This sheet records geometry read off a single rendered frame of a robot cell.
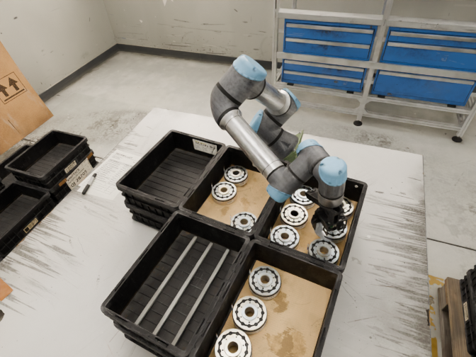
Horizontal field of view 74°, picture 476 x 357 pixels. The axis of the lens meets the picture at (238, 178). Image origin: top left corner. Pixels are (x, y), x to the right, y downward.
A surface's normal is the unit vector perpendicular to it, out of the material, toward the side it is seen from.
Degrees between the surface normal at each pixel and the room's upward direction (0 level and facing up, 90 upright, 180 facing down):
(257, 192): 0
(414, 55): 90
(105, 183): 0
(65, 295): 0
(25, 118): 72
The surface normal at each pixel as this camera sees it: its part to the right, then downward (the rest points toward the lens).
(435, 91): -0.36, 0.68
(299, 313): -0.05, -0.70
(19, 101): 0.88, 0.04
